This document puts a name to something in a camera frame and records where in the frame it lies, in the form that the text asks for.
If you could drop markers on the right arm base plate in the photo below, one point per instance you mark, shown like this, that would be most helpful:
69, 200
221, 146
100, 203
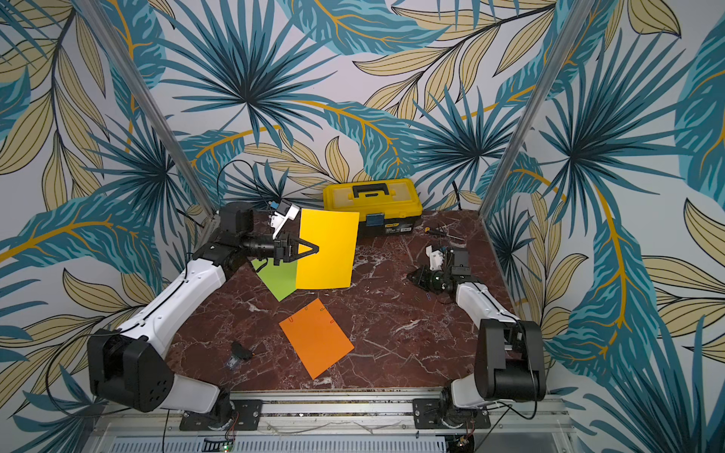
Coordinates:
438, 414

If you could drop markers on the left aluminium corner post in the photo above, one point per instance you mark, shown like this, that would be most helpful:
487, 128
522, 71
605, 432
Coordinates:
101, 25

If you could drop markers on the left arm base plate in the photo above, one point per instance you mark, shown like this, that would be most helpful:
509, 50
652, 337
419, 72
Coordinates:
237, 415

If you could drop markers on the small black clip object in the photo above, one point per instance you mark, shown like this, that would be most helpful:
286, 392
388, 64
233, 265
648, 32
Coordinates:
239, 354

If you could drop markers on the yellow paper sheet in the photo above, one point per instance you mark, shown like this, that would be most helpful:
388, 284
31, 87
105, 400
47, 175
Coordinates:
335, 233

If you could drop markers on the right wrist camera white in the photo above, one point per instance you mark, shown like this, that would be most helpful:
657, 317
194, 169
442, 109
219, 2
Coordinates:
436, 258

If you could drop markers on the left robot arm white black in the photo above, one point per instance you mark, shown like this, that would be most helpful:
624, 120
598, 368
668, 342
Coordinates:
127, 364

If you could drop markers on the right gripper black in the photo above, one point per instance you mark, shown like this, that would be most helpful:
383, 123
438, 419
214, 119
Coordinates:
429, 278

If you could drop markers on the green paper sheet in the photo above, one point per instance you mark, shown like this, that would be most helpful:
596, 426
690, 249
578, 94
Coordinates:
280, 279

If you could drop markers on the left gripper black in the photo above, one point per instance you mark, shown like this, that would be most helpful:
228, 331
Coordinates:
284, 248

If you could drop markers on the orange paper sheet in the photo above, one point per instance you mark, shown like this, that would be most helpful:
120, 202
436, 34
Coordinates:
316, 338

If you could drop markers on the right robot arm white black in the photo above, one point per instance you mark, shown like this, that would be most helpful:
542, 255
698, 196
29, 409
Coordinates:
509, 361

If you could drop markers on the right aluminium corner post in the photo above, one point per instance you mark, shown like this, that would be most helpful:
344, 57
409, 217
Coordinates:
565, 40

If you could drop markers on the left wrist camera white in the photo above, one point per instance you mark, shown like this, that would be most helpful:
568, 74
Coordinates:
284, 211

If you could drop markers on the aluminium frame rail front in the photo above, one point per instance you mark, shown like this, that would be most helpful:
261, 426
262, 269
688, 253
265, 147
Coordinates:
388, 420

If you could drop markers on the small screwdriver yellow black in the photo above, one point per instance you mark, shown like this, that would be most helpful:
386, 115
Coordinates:
435, 232

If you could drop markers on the yellow black toolbox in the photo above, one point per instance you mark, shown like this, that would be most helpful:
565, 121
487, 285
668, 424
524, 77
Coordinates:
385, 207

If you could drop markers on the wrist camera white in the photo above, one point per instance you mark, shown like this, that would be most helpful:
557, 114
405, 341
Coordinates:
436, 258
284, 211

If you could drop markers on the aluminium corner post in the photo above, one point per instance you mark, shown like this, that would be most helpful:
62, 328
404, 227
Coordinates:
101, 25
565, 40

